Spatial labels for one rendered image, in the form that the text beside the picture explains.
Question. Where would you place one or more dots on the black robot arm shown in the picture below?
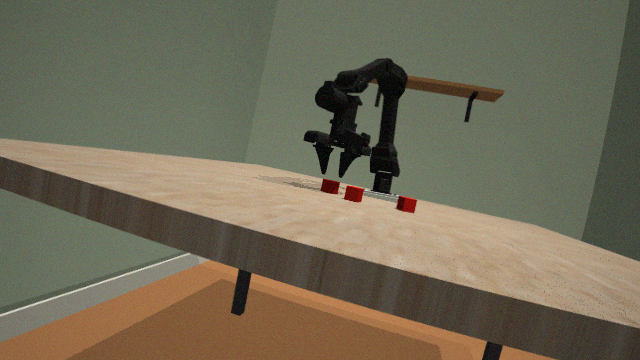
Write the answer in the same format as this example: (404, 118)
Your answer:
(333, 97)

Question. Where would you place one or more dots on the red cube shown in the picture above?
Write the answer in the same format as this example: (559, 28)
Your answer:
(353, 194)
(330, 186)
(406, 204)

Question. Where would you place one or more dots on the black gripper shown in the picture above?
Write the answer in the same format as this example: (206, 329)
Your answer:
(324, 142)

